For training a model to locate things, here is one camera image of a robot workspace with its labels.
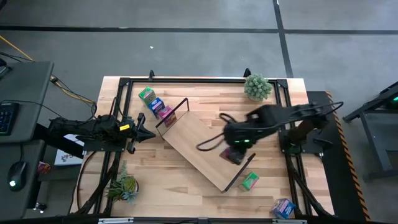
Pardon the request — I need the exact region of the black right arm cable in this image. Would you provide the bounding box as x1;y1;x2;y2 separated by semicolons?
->
196;101;345;152

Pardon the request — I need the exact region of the round pale green potted plant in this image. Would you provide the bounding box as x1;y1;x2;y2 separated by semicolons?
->
243;73;274;102

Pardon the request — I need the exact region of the small pink packet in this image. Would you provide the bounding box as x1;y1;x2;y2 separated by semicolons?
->
37;161;52;175

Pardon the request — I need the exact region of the spiky green succulent plant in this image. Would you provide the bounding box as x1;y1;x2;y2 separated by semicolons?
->
105;160;140;205

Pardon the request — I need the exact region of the blue Frosted Flakes cereal box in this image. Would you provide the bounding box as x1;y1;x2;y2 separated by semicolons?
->
269;198;297;220
148;97;165;118

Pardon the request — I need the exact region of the thin black floor cable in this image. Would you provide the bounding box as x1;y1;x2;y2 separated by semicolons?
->
0;51;32;62

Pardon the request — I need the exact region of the black mat with hazard stripe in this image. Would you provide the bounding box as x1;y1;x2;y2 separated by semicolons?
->
306;90;371;222

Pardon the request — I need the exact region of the white printed box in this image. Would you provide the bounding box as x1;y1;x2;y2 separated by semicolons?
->
54;133;86;166

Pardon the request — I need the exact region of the dark device on desk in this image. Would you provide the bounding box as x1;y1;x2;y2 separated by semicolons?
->
0;57;13;80

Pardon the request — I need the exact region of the black metal stand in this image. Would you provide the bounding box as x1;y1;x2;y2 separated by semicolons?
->
343;80;398;183

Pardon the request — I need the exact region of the pink Raisin Bran cereal box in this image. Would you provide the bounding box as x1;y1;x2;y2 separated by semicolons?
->
158;105;177;128
219;147;248;166

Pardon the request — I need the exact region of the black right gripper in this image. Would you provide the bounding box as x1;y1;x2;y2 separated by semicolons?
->
223;119;262;165

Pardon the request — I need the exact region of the silver black caster wheel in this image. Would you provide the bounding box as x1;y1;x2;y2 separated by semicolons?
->
32;202;48;214

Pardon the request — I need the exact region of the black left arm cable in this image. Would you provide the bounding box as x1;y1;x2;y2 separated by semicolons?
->
108;95;128;121

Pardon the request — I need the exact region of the black aluminium table frame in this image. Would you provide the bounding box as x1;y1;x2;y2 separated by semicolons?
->
74;68;335;218

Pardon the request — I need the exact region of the silver metal bracket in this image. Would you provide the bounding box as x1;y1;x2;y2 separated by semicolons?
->
272;218;307;224
98;217;134;224

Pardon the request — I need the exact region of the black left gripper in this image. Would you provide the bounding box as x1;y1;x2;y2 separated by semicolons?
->
118;112;156;156

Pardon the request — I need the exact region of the wooden shelf with black legs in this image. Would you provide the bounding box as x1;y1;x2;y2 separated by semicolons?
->
154;97;257;194

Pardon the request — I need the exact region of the black floor cable bundle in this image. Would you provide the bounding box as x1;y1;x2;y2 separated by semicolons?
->
49;74;98;121

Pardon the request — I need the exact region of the grey desk surface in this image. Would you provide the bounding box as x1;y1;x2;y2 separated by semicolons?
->
0;60;55;144
0;139;46;220

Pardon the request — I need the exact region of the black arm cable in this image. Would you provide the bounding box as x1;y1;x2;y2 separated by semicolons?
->
196;101;345;152
108;95;128;121

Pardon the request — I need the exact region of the yellow cable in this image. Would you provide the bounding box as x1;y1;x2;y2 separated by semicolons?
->
0;35;96;105

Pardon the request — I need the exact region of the black keyboard cable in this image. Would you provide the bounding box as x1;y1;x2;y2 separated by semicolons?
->
0;99;57;116

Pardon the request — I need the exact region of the black computer mouse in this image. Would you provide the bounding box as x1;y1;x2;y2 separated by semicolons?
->
7;161;28;192

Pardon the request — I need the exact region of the green Apple Jacks cereal box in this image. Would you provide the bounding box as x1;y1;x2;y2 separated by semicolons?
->
239;171;260;192
138;86;157;105

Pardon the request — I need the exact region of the black table edge bar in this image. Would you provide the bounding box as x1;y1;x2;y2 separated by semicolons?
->
0;213;398;224

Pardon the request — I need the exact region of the black backlit keyboard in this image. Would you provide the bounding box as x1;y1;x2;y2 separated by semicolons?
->
0;101;19;136

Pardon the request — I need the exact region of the black diagonal support beam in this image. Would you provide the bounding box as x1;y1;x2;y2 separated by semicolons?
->
33;123;85;159

